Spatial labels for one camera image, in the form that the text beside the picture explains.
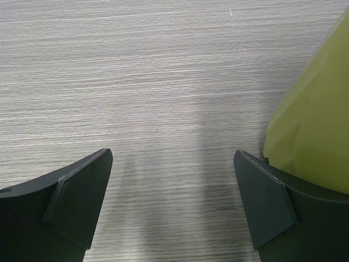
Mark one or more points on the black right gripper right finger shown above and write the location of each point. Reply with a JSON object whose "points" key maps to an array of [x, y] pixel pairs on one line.
{"points": [[290, 219]]}

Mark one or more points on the olive green plastic bin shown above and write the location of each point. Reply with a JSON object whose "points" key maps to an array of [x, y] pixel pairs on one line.
{"points": [[307, 135]]}

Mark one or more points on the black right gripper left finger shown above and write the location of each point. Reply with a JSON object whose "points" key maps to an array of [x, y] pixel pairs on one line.
{"points": [[54, 217]]}

